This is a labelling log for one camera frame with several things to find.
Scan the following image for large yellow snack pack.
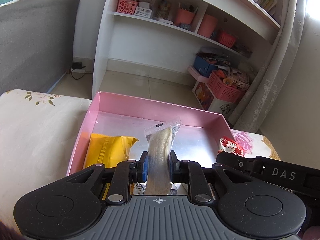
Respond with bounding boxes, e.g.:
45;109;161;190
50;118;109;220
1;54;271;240
83;132;139;198

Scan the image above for clear rice cracker pack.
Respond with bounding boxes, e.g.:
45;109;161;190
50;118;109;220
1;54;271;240
144;118;181;196

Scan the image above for red small snack pack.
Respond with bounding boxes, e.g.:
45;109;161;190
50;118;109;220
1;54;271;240
218;137;245;157

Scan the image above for pink and silver cardboard box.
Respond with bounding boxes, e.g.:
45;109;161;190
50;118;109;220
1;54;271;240
66;90;237;196

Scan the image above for white printed storage box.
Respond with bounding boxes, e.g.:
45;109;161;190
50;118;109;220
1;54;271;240
192;81;236;119

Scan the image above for lace curtain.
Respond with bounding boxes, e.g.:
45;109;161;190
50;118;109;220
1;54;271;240
228;0;306;133

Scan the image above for pink floor basket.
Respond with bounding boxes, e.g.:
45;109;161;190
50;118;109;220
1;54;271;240
207;72;245;103

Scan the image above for floral tablecloth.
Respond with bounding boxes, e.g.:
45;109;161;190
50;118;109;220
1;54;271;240
1;89;278;228

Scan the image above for blue storage bin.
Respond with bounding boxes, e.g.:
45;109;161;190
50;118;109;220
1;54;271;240
193;56;218;77

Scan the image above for red small shelf basket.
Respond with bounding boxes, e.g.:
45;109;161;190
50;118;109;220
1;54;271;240
216;31;236;48

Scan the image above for pink cylinder container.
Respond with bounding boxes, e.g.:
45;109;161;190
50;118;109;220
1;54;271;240
197;14;218;38

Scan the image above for white bookshelf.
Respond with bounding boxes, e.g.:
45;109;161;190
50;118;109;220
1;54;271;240
92;0;280;92

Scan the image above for pink pen cup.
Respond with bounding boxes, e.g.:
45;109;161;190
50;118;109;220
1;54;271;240
174;8;195;25

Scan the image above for white label shelf box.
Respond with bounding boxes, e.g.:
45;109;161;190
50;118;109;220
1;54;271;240
134;2;152;18

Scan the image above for grey sofa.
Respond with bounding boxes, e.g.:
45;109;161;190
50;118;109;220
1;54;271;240
1;0;80;93

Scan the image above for pink lattice shelf basket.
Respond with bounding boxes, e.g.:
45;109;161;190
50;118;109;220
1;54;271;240
117;0;138;15

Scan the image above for power strip with cable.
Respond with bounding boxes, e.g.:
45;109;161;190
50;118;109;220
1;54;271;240
69;62;93;80

